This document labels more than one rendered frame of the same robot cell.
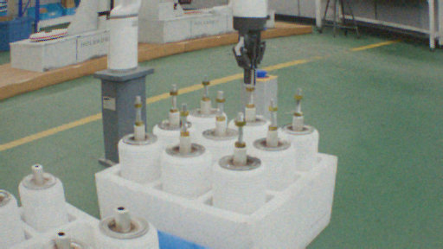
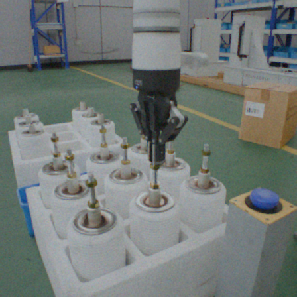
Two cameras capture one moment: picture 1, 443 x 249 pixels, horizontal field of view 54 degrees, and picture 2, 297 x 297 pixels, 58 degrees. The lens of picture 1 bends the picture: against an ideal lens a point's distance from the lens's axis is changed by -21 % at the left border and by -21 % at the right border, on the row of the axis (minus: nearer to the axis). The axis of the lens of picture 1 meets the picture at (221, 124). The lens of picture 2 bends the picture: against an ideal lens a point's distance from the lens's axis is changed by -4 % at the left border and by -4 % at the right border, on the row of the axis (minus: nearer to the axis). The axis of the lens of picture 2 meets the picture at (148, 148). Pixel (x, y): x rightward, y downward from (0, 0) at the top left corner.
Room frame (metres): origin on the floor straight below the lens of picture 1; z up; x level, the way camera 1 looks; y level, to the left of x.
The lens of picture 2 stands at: (1.32, -0.47, 0.53)
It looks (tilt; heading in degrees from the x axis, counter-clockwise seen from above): 22 degrees down; 115
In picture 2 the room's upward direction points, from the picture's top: straight up
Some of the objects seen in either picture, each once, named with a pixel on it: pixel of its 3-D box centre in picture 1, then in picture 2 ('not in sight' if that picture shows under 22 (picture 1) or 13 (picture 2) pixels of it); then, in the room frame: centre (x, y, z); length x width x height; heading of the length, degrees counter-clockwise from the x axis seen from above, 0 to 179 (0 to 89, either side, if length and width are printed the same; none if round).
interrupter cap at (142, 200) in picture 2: (250, 120); (154, 201); (1.14, -0.06, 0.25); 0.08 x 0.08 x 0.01
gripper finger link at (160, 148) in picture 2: not in sight; (163, 148); (1.16, -0.07, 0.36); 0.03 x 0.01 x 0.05; 152
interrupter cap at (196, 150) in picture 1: (185, 150); (105, 157); (0.94, 0.07, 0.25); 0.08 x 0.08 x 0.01
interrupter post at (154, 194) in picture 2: (250, 115); (154, 195); (1.14, -0.06, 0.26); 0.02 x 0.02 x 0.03
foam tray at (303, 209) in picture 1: (221, 205); (128, 235); (1.04, 0.00, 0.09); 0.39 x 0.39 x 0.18; 57
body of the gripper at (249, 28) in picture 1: (249, 33); (156, 93); (1.14, -0.06, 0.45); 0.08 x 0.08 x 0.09
